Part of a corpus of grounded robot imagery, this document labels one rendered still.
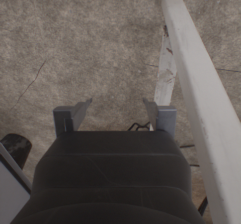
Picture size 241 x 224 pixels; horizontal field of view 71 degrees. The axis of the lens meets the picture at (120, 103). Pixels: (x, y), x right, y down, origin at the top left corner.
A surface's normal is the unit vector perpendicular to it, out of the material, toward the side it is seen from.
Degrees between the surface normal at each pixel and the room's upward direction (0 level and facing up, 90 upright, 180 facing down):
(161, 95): 0
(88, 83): 0
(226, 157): 81
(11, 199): 90
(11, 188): 90
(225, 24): 0
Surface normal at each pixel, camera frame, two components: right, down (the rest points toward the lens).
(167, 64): -0.12, 0.65
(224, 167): -0.01, -0.65
